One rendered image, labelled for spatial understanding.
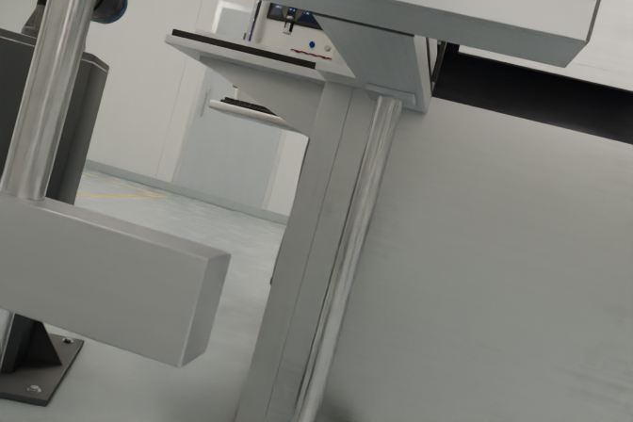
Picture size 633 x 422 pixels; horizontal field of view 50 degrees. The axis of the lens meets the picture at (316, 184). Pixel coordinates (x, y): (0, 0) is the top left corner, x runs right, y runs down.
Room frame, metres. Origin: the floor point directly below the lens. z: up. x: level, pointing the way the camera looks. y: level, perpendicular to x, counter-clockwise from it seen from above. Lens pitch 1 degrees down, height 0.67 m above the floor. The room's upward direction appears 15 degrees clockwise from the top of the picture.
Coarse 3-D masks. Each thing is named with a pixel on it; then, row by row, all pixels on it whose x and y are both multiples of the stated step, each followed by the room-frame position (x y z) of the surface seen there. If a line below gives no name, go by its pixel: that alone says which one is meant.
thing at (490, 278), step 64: (448, 128) 1.45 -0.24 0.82; (512, 128) 1.43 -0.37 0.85; (384, 192) 1.47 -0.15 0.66; (448, 192) 1.44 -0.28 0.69; (512, 192) 1.42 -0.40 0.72; (576, 192) 1.40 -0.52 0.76; (320, 256) 1.48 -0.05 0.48; (384, 256) 1.46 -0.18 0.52; (448, 256) 1.44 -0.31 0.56; (512, 256) 1.41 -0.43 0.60; (576, 256) 1.39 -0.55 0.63; (384, 320) 1.45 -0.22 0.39; (448, 320) 1.43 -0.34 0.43; (512, 320) 1.41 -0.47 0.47; (576, 320) 1.38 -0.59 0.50; (384, 384) 1.45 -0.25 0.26; (448, 384) 1.42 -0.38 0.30; (512, 384) 1.40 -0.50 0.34; (576, 384) 1.38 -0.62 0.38
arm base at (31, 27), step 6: (42, 0) 1.63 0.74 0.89; (36, 6) 1.64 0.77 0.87; (42, 6) 1.62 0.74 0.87; (36, 12) 1.63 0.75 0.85; (42, 12) 1.62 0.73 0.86; (30, 18) 1.63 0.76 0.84; (36, 18) 1.62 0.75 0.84; (24, 24) 1.63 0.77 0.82; (30, 24) 1.63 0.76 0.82; (36, 24) 1.61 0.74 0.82; (24, 30) 1.62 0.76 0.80; (30, 30) 1.61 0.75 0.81; (36, 30) 1.60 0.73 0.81; (30, 36) 1.61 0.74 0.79; (36, 36) 1.60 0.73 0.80; (84, 48) 1.68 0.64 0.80
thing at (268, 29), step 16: (272, 16) 2.58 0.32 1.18; (304, 16) 2.56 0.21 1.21; (256, 32) 2.60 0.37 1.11; (272, 32) 2.58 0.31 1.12; (304, 32) 2.56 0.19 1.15; (320, 32) 2.55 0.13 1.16; (288, 48) 2.57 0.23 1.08; (304, 48) 2.56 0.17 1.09; (320, 48) 2.55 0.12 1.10; (240, 96) 2.59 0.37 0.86
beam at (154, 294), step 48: (0, 192) 0.76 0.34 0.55; (0, 240) 0.74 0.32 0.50; (48, 240) 0.73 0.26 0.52; (96, 240) 0.72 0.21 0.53; (144, 240) 0.71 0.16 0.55; (0, 288) 0.74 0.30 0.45; (48, 288) 0.73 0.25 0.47; (96, 288) 0.72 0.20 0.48; (144, 288) 0.71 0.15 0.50; (192, 288) 0.70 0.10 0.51; (96, 336) 0.71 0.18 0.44; (144, 336) 0.70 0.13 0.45; (192, 336) 0.71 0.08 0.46
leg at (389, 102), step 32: (384, 96) 1.26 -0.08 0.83; (384, 128) 1.25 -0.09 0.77; (384, 160) 1.26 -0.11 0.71; (352, 192) 1.27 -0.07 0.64; (352, 224) 1.25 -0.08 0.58; (352, 256) 1.25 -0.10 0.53; (352, 288) 1.27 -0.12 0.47; (320, 320) 1.26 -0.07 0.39; (320, 352) 1.25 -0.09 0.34; (320, 384) 1.26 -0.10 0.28
